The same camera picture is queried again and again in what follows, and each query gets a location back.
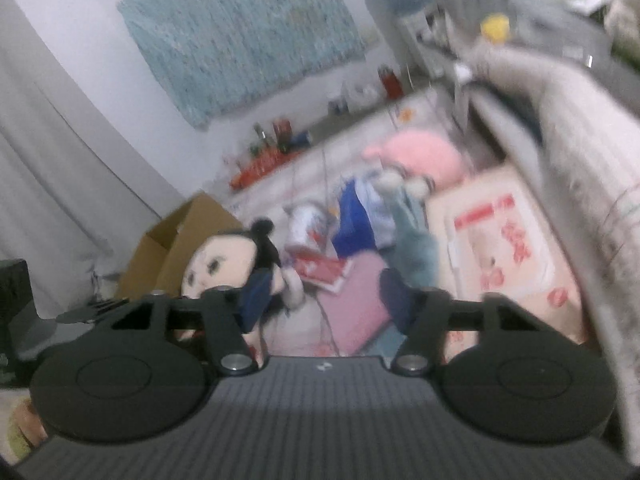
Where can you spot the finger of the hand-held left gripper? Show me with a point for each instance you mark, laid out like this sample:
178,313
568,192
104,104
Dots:
95,310

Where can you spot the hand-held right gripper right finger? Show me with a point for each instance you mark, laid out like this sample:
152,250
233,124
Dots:
395,300

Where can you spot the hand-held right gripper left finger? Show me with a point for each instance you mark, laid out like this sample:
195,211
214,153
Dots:
255,302

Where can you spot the pink soft pack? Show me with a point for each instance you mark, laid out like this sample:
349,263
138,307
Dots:
350,310

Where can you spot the plush doll with red skirt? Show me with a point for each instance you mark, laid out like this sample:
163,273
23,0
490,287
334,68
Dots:
215,260

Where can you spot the red white box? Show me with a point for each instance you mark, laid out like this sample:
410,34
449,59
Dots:
320,270

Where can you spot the brown cardboard box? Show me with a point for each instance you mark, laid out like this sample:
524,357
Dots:
165,255

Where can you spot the teal plush toy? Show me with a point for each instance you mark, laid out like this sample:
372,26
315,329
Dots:
412,245

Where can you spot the green white fluffy ball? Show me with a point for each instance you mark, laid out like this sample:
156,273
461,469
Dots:
402,182

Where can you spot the large pink white package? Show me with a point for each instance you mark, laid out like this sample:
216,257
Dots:
500,240

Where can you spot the white curtain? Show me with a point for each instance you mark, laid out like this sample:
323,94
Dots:
60,185

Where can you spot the red plastic tray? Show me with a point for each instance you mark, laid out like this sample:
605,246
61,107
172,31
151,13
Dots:
260,170

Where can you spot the pink plush toy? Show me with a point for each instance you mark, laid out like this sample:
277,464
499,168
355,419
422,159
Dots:
425,155

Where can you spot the green glass bottle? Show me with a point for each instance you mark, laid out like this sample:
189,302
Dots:
259,140

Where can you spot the red drink can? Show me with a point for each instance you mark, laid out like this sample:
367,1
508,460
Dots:
281,135

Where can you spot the red flask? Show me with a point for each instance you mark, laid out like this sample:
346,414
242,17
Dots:
392,84

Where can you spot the patterned quilt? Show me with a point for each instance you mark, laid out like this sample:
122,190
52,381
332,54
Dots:
575,135

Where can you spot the white water dispenser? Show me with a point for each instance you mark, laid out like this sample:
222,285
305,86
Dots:
420,40

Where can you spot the grey storage bag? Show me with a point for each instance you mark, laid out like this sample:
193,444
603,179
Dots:
540,15

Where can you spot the floral blue wall cloth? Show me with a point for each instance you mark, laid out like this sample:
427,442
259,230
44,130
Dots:
240,35

